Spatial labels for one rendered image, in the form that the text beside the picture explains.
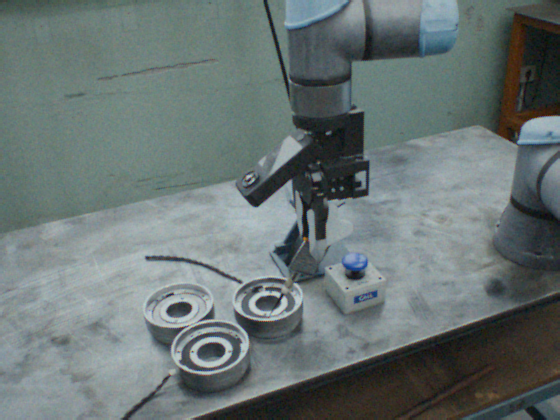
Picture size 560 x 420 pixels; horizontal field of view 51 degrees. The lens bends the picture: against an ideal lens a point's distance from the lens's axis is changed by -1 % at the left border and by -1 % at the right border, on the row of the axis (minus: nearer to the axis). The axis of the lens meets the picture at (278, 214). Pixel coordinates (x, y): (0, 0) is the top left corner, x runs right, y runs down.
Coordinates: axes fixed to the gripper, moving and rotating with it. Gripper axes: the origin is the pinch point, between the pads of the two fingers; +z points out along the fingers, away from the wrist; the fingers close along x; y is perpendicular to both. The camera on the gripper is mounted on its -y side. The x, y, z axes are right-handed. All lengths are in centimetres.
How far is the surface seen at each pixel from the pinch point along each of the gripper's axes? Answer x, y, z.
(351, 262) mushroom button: 2.0, 7.4, 5.7
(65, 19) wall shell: 162, -27, -4
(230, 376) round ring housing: -8.7, -14.9, 10.5
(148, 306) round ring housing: 9.3, -22.8, 10.0
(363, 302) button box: -0.7, 8.2, 11.6
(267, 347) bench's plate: -2.8, -8.0, 13.1
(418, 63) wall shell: 169, 120, 36
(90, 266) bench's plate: 28.6, -30.7, 13.0
